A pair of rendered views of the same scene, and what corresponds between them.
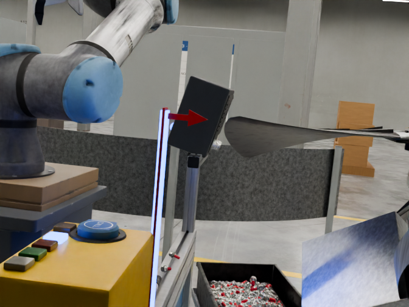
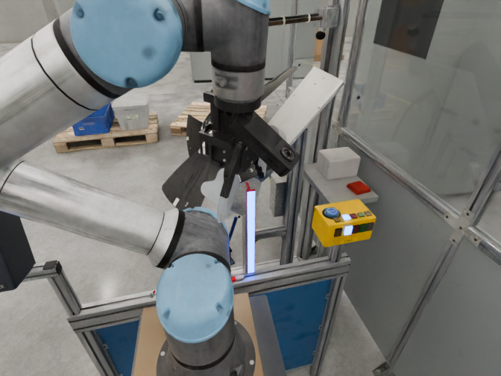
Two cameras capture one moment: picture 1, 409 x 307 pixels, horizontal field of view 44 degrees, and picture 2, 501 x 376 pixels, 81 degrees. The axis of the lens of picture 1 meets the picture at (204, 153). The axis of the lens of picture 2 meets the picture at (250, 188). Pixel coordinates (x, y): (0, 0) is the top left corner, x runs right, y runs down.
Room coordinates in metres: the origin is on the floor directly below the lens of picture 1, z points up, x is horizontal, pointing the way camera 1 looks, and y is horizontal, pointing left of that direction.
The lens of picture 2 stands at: (0.95, 0.68, 1.64)
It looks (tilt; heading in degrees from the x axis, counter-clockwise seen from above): 34 degrees down; 251
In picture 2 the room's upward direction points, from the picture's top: straight up
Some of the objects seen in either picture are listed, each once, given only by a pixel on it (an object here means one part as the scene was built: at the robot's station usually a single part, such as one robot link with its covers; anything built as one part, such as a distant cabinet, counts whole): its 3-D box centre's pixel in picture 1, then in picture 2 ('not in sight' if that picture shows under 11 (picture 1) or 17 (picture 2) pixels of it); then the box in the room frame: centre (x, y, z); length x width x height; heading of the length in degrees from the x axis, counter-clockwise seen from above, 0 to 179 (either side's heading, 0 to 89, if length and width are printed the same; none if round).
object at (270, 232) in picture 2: not in sight; (268, 232); (0.47, -0.40, 0.56); 0.19 x 0.04 x 0.04; 175
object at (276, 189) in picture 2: not in sight; (285, 194); (0.34, -0.48, 0.73); 0.15 x 0.09 x 0.22; 175
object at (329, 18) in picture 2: not in sight; (326, 17); (0.15, -0.59, 1.54); 0.10 x 0.07 x 0.09; 30
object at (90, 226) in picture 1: (98, 231); (331, 212); (0.48, 0.10, 1.08); 0.04 x 0.04 x 0.02
